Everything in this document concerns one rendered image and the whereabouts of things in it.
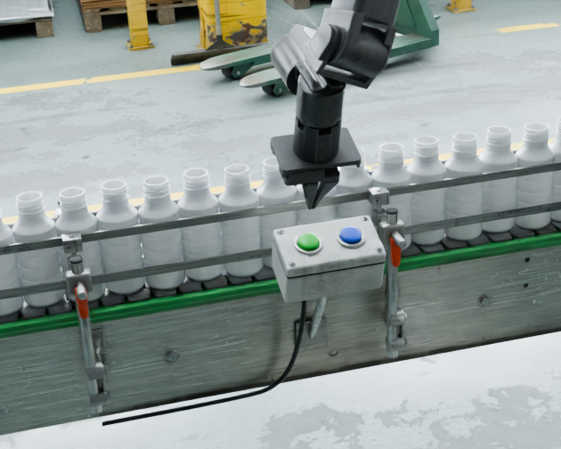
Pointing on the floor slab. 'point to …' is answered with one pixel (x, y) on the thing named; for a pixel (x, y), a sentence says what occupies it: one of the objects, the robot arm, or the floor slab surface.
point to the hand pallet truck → (406, 19)
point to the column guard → (233, 22)
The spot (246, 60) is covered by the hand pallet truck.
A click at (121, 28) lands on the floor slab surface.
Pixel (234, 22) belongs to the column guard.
